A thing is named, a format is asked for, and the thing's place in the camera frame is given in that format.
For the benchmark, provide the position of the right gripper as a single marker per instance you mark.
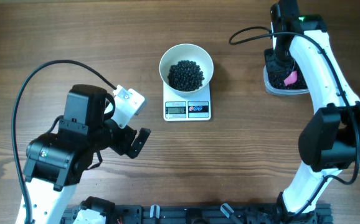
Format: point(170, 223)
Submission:
point(272, 66)

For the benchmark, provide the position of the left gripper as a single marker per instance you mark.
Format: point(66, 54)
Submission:
point(123, 145)

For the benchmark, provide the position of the pink scoop with blue handle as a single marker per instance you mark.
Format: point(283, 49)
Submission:
point(291, 78)

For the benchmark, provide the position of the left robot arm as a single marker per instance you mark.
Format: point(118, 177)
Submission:
point(52, 171)

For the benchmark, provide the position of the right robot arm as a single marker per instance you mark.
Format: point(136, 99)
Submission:
point(329, 145)

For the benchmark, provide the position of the white digital kitchen scale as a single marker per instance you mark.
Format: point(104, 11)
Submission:
point(196, 107)

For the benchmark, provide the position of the black beans in bowl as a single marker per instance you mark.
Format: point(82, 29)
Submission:
point(186, 76)

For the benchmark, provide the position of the white bowl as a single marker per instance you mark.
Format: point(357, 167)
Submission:
point(186, 52)

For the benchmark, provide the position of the black beans in container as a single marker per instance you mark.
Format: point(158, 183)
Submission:
point(276, 80)

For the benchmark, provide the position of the clear plastic container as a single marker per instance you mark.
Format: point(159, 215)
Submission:
point(280, 92)

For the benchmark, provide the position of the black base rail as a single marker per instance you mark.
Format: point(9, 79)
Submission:
point(259, 213)

